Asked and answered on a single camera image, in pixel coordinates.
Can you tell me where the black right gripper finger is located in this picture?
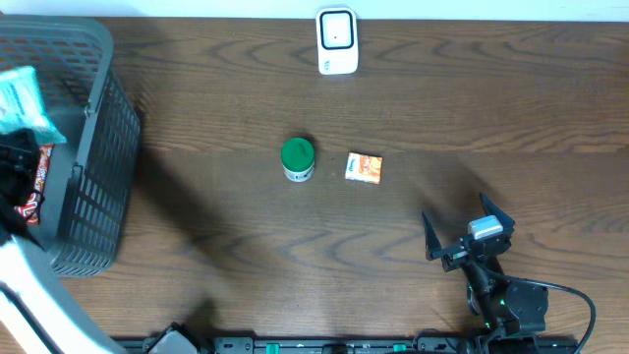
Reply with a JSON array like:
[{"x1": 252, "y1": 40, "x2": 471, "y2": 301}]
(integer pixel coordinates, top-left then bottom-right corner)
[
  {"x1": 422, "y1": 212, "x2": 442, "y2": 261},
  {"x1": 480, "y1": 192, "x2": 515, "y2": 229}
]

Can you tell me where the teal wet wipes pack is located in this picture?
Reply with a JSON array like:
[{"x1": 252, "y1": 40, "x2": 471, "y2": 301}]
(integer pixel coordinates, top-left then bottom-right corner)
[{"x1": 1, "y1": 66, "x2": 67, "y2": 145}]

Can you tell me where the orange Top chocolate bar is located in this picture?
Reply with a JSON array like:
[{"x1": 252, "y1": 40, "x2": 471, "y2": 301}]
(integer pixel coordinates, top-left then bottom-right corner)
[{"x1": 15, "y1": 145, "x2": 54, "y2": 225}]

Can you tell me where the small orange snack packet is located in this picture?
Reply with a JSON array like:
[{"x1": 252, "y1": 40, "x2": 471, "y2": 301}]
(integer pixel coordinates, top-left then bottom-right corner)
[{"x1": 345, "y1": 152, "x2": 383, "y2": 185}]

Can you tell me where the green lid jar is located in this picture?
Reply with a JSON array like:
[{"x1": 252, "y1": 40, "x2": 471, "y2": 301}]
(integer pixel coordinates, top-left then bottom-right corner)
[{"x1": 280, "y1": 138, "x2": 315, "y2": 182}]

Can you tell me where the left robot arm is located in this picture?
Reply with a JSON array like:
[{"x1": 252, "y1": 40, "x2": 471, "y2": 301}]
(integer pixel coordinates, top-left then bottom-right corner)
[{"x1": 1, "y1": 129, "x2": 126, "y2": 353}]

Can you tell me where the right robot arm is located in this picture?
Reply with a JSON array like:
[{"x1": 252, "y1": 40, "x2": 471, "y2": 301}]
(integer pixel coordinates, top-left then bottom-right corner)
[{"x1": 422, "y1": 193, "x2": 548, "y2": 353}]

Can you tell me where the white barcode scanner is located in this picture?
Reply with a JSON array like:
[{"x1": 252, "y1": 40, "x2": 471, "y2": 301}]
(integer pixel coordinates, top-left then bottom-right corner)
[{"x1": 315, "y1": 7, "x2": 359, "y2": 76}]

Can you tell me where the grey plastic basket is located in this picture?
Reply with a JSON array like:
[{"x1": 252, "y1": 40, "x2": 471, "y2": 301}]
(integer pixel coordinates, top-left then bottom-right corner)
[{"x1": 1, "y1": 15, "x2": 142, "y2": 277}]

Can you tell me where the black mounting rail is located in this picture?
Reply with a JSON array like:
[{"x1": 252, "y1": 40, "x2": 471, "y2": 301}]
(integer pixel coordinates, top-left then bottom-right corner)
[{"x1": 114, "y1": 323, "x2": 578, "y2": 354}]

